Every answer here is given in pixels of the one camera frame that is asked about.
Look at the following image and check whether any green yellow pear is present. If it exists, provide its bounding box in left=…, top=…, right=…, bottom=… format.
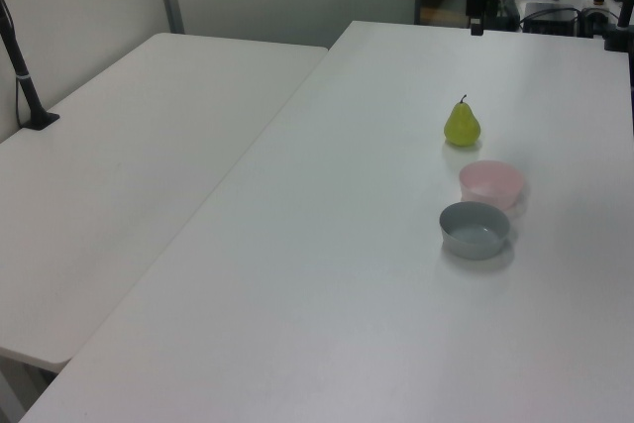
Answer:
left=442, top=93, right=483, bottom=150

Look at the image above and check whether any pink plastic bowl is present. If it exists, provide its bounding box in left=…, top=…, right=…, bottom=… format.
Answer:
left=458, top=159, right=527, bottom=214

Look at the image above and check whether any grey plastic bowl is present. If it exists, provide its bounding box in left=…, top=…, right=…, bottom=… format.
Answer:
left=438, top=201, right=512, bottom=262

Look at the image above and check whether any black electronics box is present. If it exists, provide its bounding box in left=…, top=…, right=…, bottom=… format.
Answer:
left=518, top=0, right=581, bottom=37

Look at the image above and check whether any black clamp pole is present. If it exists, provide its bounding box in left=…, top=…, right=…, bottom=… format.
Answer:
left=600, top=0, right=634, bottom=53

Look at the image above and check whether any white side table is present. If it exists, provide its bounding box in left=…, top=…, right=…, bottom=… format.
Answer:
left=0, top=32, right=331, bottom=366

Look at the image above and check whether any black camera pole with base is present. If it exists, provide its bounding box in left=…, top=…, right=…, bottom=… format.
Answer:
left=0, top=0, right=61, bottom=131

